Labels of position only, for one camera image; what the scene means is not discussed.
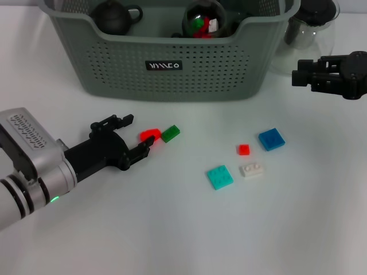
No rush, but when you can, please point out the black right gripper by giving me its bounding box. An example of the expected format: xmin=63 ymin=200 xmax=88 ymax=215
xmin=291 ymin=50 xmax=367 ymax=100

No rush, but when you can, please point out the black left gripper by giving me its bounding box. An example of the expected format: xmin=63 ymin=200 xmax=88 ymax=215
xmin=64 ymin=113 xmax=156 ymax=184

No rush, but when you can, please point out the orange-red slope brick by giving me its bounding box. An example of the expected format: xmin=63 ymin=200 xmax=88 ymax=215
xmin=140 ymin=128 xmax=162 ymax=144

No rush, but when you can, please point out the teal square brick plate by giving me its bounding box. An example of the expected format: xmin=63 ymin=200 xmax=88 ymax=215
xmin=206 ymin=165 xmax=235 ymax=191

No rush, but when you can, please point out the grey-green perforated storage bin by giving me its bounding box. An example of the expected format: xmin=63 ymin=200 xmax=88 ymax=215
xmin=38 ymin=0 xmax=300 ymax=103

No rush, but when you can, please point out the glass carafe with black lid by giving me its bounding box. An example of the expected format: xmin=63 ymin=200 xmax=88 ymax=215
xmin=269 ymin=0 xmax=341 ymax=76

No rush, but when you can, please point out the blue square brick plate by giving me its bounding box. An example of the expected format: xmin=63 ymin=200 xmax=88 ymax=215
xmin=257 ymin=128 xmax=286 ymax=152

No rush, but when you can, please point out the wide white toy brick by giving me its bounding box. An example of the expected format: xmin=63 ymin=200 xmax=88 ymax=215
xmin=239 ymin=162 xmax=265 ymax=178

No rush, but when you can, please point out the dark clay teapot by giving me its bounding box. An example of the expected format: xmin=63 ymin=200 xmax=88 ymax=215
xmin=91 ymin=0 xmax=143 ymax=36

